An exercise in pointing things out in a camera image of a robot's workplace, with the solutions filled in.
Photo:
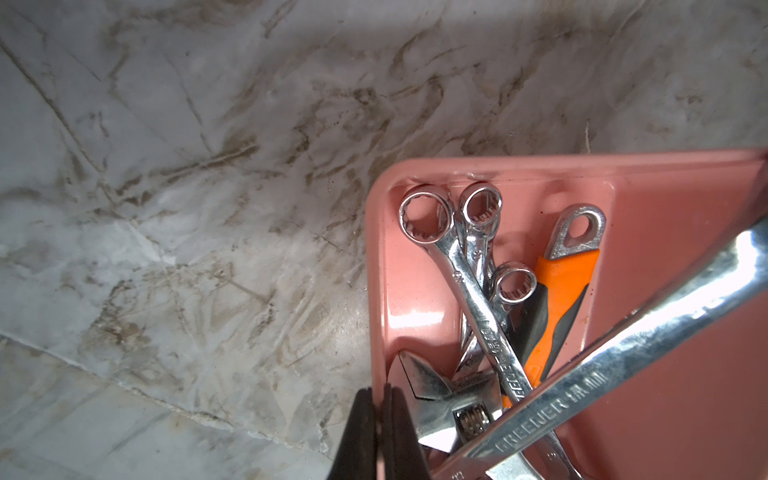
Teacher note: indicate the medium silver combination wrench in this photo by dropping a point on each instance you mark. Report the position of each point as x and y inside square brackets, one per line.
[443, 245]

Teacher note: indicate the smallest silver combination wrench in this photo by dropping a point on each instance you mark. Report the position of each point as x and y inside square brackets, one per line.
[512, 283]

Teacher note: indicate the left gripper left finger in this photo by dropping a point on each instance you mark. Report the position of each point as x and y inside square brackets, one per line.
[356, 457]

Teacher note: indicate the orange handled adjustable wrench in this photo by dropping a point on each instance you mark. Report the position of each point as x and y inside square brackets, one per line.
[450, 413]

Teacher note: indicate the small silver combination wrench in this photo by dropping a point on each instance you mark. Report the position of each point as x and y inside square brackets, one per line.
[478, 218]

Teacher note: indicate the large silver combination wrench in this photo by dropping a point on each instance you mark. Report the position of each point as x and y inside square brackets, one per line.
[729, 278]

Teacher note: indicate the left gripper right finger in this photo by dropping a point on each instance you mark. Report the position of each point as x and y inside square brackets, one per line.
[402, 454]

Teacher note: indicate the pink plastic storage box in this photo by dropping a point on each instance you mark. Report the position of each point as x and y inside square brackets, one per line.
[698, 413]

